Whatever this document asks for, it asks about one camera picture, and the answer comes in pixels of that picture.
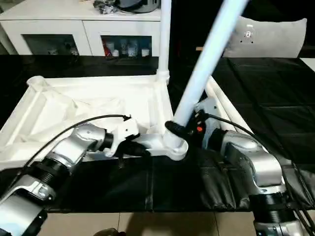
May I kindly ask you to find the black work mat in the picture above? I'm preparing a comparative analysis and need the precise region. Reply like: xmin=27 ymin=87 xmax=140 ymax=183
xmin=0 ymin=54 xmax=315 ymax=213

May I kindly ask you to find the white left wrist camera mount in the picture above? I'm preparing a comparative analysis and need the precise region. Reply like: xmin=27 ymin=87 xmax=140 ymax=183
xmin=102 ymin=118 xmax=141 ymax=158

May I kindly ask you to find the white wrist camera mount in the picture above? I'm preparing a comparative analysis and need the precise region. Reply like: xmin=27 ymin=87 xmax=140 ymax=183
xmin=194 ymin=97 xmax=219 ymax=126
xmin=102 ymin=118 xmax=141 ymax=158

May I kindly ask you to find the dark robot foot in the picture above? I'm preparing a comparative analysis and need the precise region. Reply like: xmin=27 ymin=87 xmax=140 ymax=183
xmin=94 ymin=228 xmax=126 ymax=236

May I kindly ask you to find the dark bag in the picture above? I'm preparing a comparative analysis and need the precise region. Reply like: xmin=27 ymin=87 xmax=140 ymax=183
xmin=115 ymin=0 xmax=162 ymax=13

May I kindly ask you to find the white cabinet with glass doors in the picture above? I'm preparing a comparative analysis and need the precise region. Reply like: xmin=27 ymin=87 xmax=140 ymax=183
xmin=0 ymin=0 xmax=162 ymax=57

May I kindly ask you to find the small red bottle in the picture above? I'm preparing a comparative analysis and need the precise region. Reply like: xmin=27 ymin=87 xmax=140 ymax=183
xmin=104 ymin=40 xmax=114 ymax=57

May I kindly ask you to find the light grey pillow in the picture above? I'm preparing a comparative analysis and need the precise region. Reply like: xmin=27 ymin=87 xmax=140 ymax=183
xmin=222 ymin=16 xmax=308 ymax=59

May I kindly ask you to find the white plastic table top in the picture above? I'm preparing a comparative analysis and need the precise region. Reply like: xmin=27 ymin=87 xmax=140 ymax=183
xmin=0 ymin=75 xmax=189 ymax=170

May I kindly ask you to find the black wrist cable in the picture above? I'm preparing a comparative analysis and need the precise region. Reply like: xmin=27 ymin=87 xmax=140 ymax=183
xmin=0 ymin=114 xmax=132 ymax=212
xmin=204 ymin=114 xmax=315 ymax=236

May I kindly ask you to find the white flat board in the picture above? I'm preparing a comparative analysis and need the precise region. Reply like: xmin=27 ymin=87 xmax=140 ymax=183
xmin=300 ymin=58 xmax=315 ymax=72

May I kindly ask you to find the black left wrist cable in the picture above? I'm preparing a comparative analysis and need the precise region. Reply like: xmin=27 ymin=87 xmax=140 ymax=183
xmin=0 ymin=114 xmax=132 ymax=212

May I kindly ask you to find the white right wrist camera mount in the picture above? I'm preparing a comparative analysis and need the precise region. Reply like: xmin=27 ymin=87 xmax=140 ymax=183
xmin=194 ymin=97 xmax=219 ymax=126

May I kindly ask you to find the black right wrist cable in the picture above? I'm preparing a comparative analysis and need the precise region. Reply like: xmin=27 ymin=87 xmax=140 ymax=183
xmin=204 ymin=114 xmax=315 ymax=236

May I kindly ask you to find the black sofa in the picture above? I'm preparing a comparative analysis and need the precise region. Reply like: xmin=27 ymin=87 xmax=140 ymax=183
xmin=169 ymin=0 xmax=315 ymax=59

